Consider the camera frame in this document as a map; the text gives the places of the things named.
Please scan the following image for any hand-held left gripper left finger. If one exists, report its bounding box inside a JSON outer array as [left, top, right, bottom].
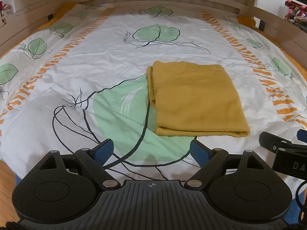
[[38, 138, 121, 189]]

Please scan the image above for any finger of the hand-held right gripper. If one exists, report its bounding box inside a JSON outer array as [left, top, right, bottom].
[[296, 129, 307, 146], [259, 131, 307, 153]]

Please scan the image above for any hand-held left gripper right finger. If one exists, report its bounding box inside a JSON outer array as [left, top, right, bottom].
[[184, 140, 262, 188]]

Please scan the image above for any mustard yellow knit garment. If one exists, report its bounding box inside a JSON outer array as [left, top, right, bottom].
[[147, 61, 251, 139]]

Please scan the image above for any pile of colourful clothes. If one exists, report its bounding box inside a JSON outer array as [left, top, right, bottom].
[[284, 0, 307, 33]]

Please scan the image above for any white leaf print duvet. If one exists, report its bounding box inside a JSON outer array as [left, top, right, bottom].
[[0, 3, 307, 181]]

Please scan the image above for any black cable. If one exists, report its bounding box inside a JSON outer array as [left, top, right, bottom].
[[295, 182, 307, 223]]

